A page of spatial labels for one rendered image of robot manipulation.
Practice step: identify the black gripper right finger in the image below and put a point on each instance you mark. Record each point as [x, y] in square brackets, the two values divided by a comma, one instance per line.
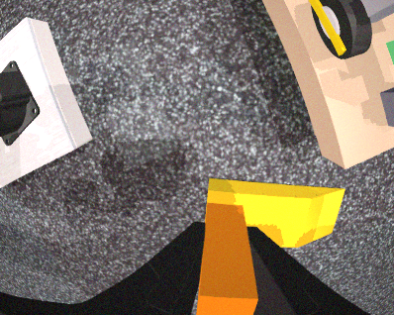
[285, 287]

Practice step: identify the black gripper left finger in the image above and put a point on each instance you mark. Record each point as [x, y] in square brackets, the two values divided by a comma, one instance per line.
[165, 285]

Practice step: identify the tan wooden ramp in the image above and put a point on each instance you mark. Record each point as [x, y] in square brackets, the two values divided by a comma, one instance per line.
[350, 101]

